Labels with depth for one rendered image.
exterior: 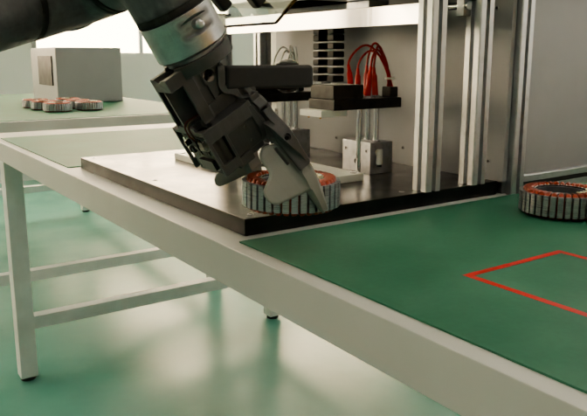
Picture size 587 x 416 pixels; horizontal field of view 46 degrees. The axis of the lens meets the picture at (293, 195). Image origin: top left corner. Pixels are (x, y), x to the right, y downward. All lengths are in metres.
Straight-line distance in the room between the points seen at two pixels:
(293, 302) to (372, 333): 0.12
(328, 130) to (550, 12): 0.51
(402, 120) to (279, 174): 0.61
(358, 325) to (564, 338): 0.17
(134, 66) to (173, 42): 5.39
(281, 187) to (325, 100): 0.44
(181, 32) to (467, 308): 0.36
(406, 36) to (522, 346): 0.82
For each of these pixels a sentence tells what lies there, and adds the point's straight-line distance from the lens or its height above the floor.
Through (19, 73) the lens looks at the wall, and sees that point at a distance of 5.78.
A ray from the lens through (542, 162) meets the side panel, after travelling 1.23.
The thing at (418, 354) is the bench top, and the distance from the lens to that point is 0.57.
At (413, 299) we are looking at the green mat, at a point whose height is 0.75.
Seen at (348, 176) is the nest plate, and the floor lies 0.78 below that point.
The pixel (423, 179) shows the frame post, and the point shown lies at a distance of 1.03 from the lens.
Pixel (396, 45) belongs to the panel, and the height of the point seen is 0.99.
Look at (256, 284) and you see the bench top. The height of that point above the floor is 0.72.
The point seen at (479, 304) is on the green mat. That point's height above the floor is 0.75.
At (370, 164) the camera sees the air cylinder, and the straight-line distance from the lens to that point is 1.17.
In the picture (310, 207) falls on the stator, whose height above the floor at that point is 0.81.
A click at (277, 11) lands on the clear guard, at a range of 0.90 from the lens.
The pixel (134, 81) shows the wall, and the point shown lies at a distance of 6.06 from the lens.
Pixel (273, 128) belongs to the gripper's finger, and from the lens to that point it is 0.70.
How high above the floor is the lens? 0.97
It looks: 11 degrees down
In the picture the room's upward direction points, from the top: straight up
